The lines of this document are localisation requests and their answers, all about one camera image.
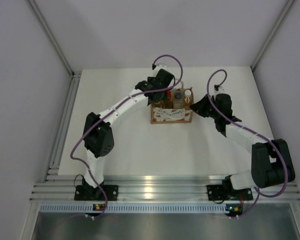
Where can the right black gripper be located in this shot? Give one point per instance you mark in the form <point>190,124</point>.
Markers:
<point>199,107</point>

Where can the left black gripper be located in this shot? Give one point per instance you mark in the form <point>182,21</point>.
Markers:
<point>164,95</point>

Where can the red cap yellow bottle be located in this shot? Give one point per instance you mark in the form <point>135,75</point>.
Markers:
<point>168,102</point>

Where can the burlap watermelon canvas bag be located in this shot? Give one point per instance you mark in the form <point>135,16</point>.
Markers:
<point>172,116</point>

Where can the white cap amber bottle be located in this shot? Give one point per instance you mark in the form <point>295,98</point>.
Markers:
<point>158,104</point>

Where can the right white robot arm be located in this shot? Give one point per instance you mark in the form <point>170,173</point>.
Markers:
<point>271,162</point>

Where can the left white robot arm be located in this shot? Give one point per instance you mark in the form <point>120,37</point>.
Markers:
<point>100,140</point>

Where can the white cap clear bottle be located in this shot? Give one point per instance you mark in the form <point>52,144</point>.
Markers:
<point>187,98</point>

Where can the grey cap clear bottle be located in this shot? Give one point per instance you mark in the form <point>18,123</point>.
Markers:
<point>177,100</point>

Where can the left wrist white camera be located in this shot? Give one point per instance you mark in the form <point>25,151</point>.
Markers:
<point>156,67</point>

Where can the wrist white camera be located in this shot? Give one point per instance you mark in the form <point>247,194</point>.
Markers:
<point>218,89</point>
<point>156,67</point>

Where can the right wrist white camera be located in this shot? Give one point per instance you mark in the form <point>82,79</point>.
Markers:
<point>218,89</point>

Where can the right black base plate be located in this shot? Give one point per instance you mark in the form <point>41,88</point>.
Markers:
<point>218,193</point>

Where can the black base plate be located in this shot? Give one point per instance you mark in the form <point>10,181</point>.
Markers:
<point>218,193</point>
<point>88,193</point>

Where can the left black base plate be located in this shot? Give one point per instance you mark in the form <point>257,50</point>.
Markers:
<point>88,193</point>

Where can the aluminium extrusion rail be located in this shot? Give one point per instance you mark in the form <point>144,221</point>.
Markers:
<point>148,188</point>

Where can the white slotted cable duct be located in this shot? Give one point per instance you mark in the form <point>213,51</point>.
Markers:
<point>206,208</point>

